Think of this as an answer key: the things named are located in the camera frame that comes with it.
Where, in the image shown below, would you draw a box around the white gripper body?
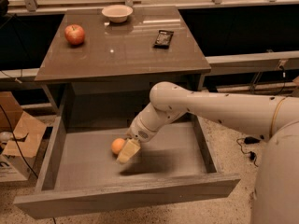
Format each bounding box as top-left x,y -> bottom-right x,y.
126,116 -> 157,143

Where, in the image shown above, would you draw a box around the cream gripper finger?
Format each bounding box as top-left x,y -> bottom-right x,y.
117,139 -> 140,164

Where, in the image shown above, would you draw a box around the orange fruit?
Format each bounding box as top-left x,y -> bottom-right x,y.
111,138 -> 125,155

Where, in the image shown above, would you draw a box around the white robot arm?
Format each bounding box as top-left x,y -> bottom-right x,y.
118,82 -> 299,224

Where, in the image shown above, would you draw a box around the open grey drawer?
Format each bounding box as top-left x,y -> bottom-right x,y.
13,83 -> 241,220

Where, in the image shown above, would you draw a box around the grey cabinet with counter top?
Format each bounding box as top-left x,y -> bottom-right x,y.
35,6 -> 211,106

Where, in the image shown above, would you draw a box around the black snack packet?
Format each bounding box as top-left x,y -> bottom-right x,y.
153,30 -> 174,49

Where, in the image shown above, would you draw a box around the cardboard box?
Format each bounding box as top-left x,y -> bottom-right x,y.
0,91 -> 47,182

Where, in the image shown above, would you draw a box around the black power adapter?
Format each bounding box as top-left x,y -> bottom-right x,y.
244,136 -> 260,145

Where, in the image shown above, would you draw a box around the red apple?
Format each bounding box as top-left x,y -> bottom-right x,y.
64,24 -> 85,46

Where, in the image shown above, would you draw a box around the white bowl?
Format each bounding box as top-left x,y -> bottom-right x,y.
102,5 -> 133,23

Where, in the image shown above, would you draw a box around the black hanging cable left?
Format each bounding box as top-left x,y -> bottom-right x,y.
0,105 -> 39,179

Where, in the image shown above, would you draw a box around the black cable on floor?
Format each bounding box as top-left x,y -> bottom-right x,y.
235,137 -> 260,168

